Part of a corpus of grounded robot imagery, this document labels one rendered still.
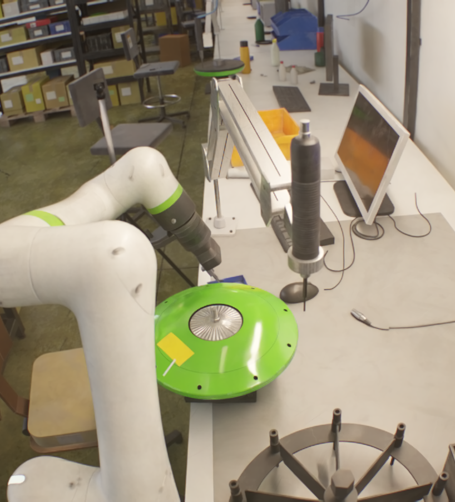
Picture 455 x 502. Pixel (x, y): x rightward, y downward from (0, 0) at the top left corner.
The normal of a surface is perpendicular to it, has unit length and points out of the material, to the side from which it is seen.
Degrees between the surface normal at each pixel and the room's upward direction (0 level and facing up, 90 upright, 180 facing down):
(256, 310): 11
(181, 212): 75
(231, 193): 0
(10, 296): 102
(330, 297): 0
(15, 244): 25
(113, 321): 70
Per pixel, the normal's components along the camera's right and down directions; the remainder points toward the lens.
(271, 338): 0.23, -0.73
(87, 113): 0.94, -0.01
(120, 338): 0.29, 0.18
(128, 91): 0.00, 0.55
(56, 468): -0.04, -0.94
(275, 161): -0.06, -0.73
